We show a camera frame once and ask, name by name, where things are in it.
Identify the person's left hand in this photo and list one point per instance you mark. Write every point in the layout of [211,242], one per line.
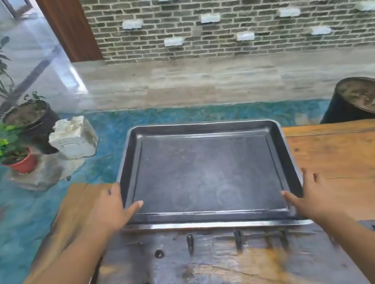
[105,211]

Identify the person's right hand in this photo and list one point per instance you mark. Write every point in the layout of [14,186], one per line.
[315,198]

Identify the person's left thumb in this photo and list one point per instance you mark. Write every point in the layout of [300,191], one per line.
[132,209]

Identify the person's right thumb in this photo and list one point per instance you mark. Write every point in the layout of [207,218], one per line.
[291,199]

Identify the black metal baking tray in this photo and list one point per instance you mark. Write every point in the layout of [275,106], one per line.
[210,175]

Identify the white stone block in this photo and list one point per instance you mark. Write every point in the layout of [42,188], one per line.
[73,137]

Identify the flat grey stone slab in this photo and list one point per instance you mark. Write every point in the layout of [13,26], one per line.
[40,174]

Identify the red flower pot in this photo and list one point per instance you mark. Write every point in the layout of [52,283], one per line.
[22,163]

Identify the large black plant pot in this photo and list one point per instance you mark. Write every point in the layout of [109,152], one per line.
[361,100]

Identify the small green plant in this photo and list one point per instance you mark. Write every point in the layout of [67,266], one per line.
[1,143]

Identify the brown wooden door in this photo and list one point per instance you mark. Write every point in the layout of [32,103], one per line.
[68,24]

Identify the row of white wall bricks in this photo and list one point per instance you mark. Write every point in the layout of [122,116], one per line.
[258,5]

